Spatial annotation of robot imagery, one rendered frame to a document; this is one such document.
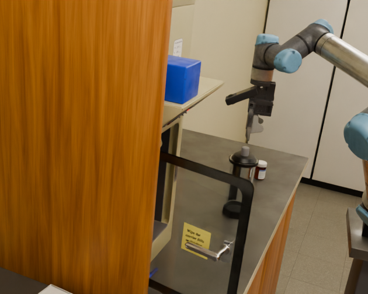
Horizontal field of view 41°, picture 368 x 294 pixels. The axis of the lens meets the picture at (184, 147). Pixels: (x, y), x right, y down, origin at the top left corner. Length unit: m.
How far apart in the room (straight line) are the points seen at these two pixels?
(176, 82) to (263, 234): 0.82
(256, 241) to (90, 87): 0.87
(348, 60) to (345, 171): 2.95
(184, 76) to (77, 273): 0.61
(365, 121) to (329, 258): 2.29
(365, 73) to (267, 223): 0.68
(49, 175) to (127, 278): 0.33
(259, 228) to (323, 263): 1.71
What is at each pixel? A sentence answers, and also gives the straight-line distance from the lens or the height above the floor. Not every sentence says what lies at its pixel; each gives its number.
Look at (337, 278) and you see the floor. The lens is 3.40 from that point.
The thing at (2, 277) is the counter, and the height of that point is 0.94.
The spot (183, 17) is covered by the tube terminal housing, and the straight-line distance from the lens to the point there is 1.36.
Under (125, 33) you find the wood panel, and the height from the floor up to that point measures 1.67.
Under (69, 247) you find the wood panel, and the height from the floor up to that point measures 1.09.
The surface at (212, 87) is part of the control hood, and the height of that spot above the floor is 1.51.
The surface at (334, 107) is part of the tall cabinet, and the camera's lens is 4.28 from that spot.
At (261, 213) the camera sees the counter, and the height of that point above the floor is 0.94.
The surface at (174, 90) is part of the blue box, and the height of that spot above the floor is 1.54.
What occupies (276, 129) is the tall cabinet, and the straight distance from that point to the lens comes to 4.41.
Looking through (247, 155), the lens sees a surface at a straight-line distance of 1.79.
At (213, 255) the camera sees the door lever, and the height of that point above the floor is 1.21.
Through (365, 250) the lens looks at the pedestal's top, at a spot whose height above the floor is 0.94.
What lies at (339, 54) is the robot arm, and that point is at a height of 1.60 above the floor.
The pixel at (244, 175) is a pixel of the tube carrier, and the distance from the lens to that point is 1.78.
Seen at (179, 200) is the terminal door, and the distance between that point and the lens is 1.21.
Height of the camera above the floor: 1.85
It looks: 22 degrees down
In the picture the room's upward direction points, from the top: 6 degrees clockwise
